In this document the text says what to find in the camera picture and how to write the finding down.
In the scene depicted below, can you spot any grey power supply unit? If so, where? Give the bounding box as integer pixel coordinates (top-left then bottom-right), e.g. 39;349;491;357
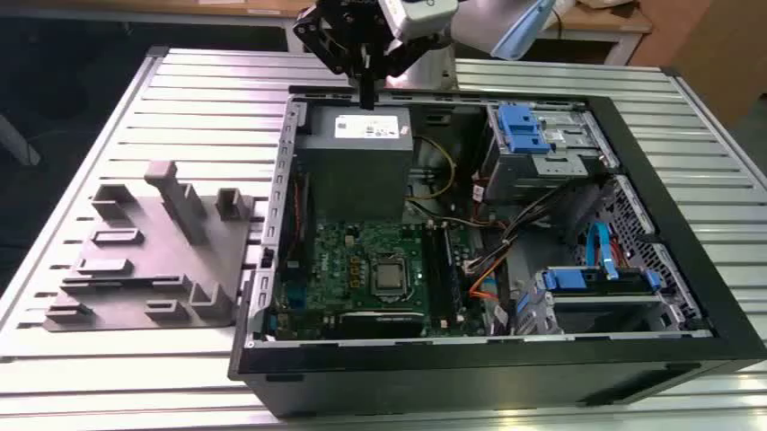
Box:
296;105;415;224

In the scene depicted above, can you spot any orange red wire bundle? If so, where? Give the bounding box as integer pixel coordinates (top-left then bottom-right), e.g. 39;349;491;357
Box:
470;264;511;306

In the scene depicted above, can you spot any blue SATA cable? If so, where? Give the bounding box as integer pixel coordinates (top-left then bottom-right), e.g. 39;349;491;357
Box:
590;222;619;282

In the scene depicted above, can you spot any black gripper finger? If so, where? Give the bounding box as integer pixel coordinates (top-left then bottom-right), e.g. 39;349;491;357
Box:
291;7;371;112
366;37;434;112

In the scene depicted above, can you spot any brown wooden cabinet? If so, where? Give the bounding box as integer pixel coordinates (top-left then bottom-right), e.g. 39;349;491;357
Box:
628;0;767;131

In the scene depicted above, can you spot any blue plastic drive latch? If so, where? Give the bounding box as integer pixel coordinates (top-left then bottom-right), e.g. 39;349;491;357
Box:
508;132;551;154
498;104;536;135

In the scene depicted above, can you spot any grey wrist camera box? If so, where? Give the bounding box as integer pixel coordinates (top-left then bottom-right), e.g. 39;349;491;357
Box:
378;0;464;42

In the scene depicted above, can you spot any black PC case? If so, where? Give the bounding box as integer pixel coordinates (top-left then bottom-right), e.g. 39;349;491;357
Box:
227;84;767;418

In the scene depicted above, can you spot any green Dell motherboard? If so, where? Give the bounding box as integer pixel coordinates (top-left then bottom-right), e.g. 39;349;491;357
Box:
272;219;499;340

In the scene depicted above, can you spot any hard disk in blue carrier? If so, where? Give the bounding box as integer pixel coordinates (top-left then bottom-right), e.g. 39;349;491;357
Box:
542;267;660;297

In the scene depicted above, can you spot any silver CPU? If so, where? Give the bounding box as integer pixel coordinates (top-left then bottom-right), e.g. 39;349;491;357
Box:
374;263;412;292

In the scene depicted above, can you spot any grey metal drive cage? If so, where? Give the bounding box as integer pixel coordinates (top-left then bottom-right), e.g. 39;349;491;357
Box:
484;102;619;203

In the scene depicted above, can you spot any red SATA cable white label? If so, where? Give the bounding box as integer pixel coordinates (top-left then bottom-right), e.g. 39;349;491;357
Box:
468;172;490;225

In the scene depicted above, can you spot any grey metal disk bay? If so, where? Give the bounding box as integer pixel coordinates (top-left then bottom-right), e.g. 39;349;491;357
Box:
514;267;682;336

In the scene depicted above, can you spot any grey office chair leg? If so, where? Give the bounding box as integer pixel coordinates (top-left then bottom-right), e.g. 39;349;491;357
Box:
0;111;41;167

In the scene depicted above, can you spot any black grey cable bundle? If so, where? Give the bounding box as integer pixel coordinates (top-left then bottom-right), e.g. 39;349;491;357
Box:
500;179;607;252

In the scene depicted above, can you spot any wooden desk white frame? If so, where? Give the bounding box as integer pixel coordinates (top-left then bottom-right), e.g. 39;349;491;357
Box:
167;0;655;66

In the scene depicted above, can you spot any black RAM slot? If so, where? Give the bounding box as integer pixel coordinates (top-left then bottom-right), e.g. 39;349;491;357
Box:
440;223;456;325
422;223;443;325

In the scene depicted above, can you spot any thin red fan wire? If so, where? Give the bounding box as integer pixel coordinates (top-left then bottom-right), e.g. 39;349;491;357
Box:
286;172;304;268

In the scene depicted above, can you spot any grey plastic parts rack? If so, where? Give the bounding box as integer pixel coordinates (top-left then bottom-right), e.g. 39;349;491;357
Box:
44;160;268;333

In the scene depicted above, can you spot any black graphics card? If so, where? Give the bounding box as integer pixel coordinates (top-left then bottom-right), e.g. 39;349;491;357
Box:
338;309;431;340

